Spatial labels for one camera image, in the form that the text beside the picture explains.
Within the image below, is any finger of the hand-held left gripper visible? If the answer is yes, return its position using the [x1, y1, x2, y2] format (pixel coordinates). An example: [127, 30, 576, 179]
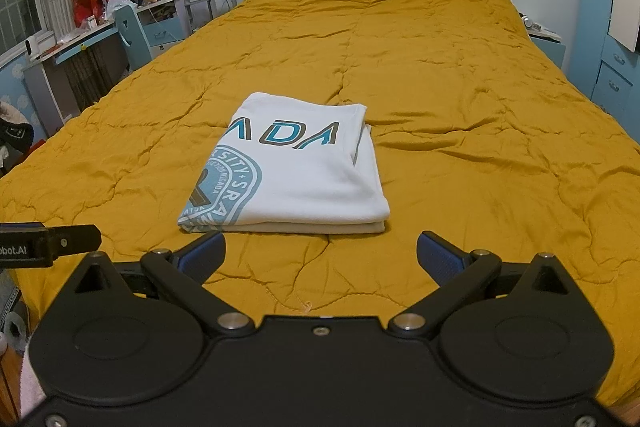
[49, 224, 102, 258]

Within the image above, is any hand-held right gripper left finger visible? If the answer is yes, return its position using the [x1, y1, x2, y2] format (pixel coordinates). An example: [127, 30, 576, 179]
[75, 229, 256, 339]

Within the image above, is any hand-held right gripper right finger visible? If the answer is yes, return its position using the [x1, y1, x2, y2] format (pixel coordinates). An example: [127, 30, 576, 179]
[389, 229, 571, 339]

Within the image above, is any white printed sweatshirt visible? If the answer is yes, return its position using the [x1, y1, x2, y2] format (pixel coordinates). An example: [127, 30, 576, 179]
[176, 92, 391, 236]

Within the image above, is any pile of dark clothes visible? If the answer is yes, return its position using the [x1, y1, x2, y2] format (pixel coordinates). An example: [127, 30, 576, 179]
[0, 102, 36, 179]

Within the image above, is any patterned floor rug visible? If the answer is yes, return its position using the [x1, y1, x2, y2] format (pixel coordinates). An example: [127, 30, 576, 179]
[0, 286, 22, 334]

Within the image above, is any pink fluffy cloth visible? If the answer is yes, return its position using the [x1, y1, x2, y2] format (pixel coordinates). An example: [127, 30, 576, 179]
[20, 341, 47, 419]

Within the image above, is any white and blue desk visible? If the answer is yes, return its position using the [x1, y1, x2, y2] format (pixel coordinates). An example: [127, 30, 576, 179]
[22, 0, 187, 134]

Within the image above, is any mustard yellow quilt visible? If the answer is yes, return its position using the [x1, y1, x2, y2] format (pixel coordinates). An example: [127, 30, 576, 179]
[0, 0, 640, 408]

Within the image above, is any light blue chair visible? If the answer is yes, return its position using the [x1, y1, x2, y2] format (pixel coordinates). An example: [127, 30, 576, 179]
[114, 4, 154, 71]

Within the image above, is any red bag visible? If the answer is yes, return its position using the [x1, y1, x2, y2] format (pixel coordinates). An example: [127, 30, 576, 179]
[73, 0, 110, 28]

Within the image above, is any white and blue nightstand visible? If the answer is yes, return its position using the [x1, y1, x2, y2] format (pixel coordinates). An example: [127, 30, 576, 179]
[517, 12, 567, 71]

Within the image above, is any grey rolling cart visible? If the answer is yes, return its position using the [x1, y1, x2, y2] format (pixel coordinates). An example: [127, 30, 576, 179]
[184, 0, 239, 36]

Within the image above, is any light blue cabinet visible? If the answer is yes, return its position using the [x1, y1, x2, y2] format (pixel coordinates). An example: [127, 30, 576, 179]
[575, 0, 640, 134]

